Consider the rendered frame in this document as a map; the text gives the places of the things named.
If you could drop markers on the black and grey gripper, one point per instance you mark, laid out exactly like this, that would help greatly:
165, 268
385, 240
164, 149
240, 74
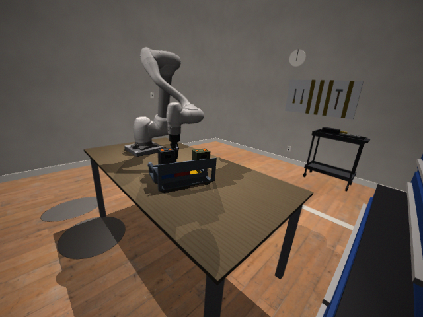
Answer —
174, 139

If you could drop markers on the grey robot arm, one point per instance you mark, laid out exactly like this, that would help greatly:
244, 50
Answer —
144, 129

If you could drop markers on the dark grey metal shelf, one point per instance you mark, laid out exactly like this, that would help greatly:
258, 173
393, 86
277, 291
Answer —
198, 173

